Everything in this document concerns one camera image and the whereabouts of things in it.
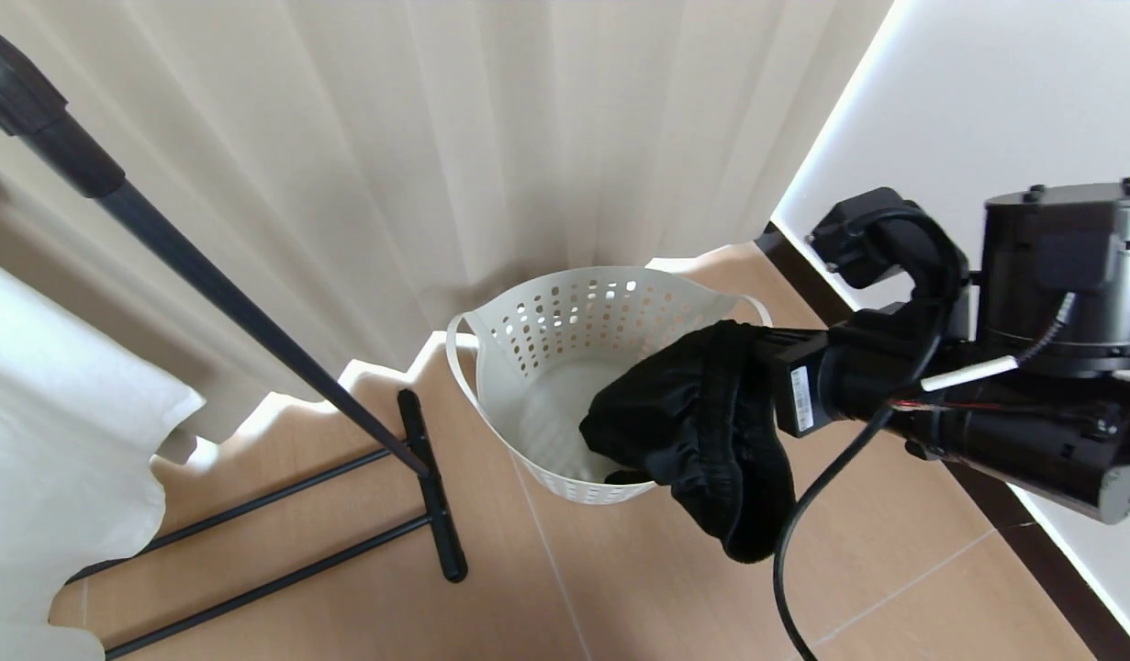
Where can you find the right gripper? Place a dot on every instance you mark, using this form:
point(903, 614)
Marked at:
point(987, 431)

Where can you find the black garment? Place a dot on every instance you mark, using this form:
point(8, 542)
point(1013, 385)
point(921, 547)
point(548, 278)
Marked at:
point(702, 431)

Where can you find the white printed garment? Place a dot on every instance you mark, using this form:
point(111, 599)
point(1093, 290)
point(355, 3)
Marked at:
point(60, 441)

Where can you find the white laundry basket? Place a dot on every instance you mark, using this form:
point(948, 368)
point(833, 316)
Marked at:
point(546, 312)

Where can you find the black clothes rack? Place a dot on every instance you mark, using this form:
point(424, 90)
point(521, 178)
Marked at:
point(206, 275)

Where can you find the beige curtain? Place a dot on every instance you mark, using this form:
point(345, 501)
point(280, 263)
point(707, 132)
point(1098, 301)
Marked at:
point(390, 138)

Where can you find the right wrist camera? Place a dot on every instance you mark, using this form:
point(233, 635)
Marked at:
point(858, 239)

